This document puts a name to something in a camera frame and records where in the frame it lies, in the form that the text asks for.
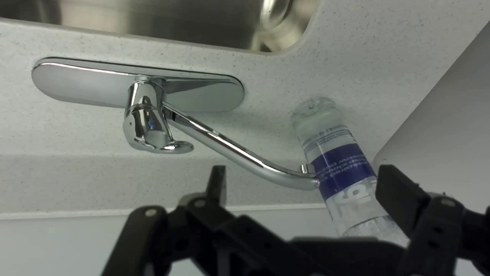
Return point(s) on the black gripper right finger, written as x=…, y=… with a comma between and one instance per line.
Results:
x=441, y=230

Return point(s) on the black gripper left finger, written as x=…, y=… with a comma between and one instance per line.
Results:
x=199, y=230

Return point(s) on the chrome faucet handle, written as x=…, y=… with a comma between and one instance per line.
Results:
x=144, y=123

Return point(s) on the stainless steel sink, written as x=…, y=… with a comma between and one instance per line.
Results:
x=245, y=25

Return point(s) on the clear bottle blue label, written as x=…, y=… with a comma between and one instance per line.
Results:
x=346, y=180

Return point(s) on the chrome faucet base plate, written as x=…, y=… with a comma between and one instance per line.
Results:
x=102, y=83

